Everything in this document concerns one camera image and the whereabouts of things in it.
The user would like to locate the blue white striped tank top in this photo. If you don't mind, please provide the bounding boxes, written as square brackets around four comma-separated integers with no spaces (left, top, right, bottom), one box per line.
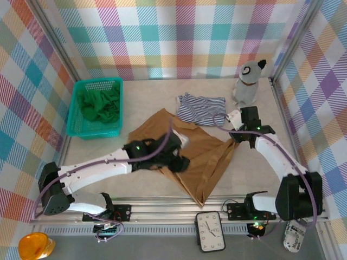
[175,92,227,127]

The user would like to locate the tan tank top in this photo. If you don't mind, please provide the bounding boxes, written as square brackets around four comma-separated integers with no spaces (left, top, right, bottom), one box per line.
[127,108,241,208]

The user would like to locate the green tank top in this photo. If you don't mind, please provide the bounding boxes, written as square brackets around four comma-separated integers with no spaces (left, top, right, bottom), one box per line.
[77,88,121,124]

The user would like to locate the teal plastic basket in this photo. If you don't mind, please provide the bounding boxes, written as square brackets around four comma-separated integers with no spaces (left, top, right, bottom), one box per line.
[66,76,124,141]

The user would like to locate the grey plush dog toy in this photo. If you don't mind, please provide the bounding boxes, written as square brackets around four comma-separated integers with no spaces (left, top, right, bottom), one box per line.
[231,58,269,109]

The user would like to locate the black white analog clock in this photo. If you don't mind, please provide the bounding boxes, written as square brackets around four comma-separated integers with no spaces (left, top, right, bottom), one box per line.
[195,211,227,253]

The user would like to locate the orange plastic dome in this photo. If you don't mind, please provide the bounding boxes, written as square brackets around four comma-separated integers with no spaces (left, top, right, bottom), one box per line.
[18,232,57,260]

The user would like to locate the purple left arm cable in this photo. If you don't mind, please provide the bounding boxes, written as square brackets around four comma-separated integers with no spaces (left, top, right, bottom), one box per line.
[32,116,174,243]

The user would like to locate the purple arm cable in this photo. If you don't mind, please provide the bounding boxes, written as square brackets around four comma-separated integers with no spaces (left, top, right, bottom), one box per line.
[213,113,318,241]
[32,116,174,243]

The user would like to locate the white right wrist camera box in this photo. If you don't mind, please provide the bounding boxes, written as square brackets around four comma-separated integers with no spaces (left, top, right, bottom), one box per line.
[227,109,242,130]

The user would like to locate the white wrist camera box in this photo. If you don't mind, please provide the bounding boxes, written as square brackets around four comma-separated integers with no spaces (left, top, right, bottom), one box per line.
[227,109,242,130]
[177,134,191,148]

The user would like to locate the aluminium table side rail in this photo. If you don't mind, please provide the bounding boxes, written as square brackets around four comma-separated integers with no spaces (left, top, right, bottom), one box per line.
[47,81,87,203]
[269,77,314,201]

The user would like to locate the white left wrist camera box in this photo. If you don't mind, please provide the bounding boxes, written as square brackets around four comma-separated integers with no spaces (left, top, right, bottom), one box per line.
[177,134,191,148]

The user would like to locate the wide aluminium base rail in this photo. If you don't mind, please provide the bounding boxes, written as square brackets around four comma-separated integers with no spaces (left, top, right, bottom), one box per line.
[29,199,330,225]

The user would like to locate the perforated metal cable tray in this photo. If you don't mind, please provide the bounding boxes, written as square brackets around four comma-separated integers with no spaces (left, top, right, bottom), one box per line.
[43,226,250,235]

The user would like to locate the aluminium frame post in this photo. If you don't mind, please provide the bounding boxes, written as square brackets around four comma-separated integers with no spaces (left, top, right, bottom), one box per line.
[270,0,326,82]
[27,0,86,87]

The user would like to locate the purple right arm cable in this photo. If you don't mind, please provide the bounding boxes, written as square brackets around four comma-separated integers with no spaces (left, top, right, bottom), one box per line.
[213,113,318,241]

